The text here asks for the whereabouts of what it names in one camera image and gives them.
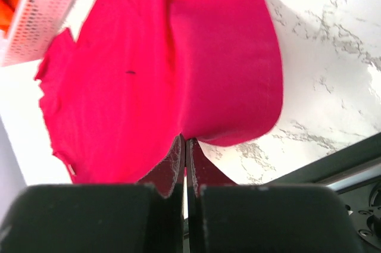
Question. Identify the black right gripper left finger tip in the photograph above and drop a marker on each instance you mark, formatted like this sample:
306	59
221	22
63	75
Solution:
146	216

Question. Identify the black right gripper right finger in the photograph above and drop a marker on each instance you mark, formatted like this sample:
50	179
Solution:
227	217

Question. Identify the crimson red t shirt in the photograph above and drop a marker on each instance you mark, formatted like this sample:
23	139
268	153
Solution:
142	72

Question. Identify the pink plastic laundry basket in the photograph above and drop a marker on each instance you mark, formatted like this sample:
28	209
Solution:
33	27

